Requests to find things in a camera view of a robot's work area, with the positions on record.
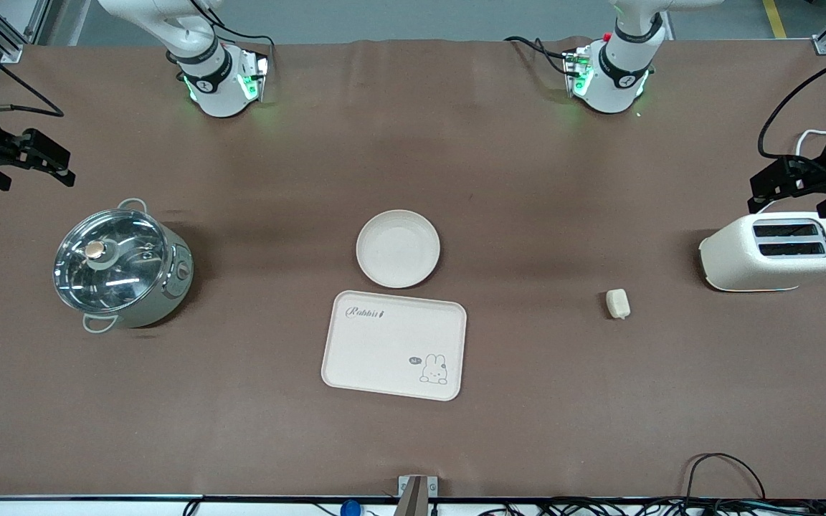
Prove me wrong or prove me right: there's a round cream plate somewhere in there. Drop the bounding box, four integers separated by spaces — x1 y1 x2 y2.
356 209 441 290

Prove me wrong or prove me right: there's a cream rabbit print tray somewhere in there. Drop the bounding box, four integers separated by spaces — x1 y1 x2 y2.
321 290 467 401

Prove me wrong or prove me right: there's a cream two-slot toaster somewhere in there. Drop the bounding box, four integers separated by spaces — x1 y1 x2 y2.
699 211 826 292

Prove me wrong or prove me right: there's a glass pot lid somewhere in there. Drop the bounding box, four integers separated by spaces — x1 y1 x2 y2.
53 208 170 315

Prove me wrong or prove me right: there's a pale green electric pot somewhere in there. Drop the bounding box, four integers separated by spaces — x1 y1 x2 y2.
53 199 194 334

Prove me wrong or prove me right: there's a brown table cloth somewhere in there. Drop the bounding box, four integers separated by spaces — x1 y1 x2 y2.
0 37 826 500

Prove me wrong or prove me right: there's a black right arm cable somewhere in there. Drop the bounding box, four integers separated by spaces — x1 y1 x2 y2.
0 21 65 118

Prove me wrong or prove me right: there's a black right base cable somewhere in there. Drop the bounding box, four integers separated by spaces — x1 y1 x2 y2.
187 0 276 52

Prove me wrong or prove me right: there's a black base cable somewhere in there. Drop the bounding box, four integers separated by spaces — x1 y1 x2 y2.
504 36 573 77
187 0 276 52

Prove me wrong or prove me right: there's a black left base cable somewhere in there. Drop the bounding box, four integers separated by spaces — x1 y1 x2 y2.
504 36 573 77

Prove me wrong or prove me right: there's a black looped cable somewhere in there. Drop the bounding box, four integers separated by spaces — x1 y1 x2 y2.
684 452 766 504

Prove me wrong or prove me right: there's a black cable bundle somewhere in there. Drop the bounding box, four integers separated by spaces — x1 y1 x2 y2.
476 496 826 516

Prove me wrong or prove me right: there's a metal table edge bracket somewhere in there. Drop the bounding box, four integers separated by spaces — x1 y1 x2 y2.
398 475 438 516

